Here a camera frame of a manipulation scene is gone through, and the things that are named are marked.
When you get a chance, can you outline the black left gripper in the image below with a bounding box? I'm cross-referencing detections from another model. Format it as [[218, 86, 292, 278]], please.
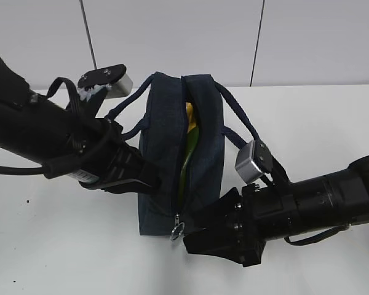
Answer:
[[44, 119, 161, 194]]

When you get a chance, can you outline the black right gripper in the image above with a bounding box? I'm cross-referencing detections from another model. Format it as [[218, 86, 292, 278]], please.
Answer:
[[183, 187, 295, 267]]

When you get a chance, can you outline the silver zipper pull ring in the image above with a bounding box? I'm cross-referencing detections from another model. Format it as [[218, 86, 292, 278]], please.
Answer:
[[169, 213, 185, 242]]

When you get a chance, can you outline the dark blue lunch bag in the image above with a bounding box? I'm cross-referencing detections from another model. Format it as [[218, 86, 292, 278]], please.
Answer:
[[107, 72, 259, 238]]

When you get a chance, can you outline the green cucumber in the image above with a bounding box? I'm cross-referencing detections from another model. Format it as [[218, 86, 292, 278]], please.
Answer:
[[178, 127, 199, 203]]

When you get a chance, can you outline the yellow toy squash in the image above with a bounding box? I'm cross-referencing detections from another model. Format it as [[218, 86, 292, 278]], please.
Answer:
[[186, 102, 199, 133]]

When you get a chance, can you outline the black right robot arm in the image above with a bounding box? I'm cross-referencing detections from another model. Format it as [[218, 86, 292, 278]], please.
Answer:
[[183, 155, 369, 267]]

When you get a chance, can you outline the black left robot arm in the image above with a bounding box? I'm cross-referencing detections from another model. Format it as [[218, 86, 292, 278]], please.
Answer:
[[0, 57, 161, 194]]

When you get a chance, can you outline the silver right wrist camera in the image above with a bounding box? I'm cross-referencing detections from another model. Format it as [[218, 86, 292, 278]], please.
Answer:
[[235, 140, 273, 184]]

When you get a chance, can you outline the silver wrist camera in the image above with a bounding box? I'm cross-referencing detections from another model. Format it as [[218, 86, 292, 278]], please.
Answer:
[[235, 140, 273, 184], [77, 64, 133, 100]]

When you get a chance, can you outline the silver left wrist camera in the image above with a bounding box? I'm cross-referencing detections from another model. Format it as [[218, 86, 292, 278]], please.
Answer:
[[77, 64, 133, 100]]

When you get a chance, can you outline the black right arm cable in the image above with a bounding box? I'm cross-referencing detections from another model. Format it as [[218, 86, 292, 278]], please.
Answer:
[[284, 224, 350, 246]]

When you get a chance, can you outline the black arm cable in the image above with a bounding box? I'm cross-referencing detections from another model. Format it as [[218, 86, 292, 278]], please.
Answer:
[[0, 162, 47, 176], [284, 224, 350, 246]]

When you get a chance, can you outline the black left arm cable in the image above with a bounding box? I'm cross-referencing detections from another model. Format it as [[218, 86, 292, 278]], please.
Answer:
[[0, 162, 47, 176]]

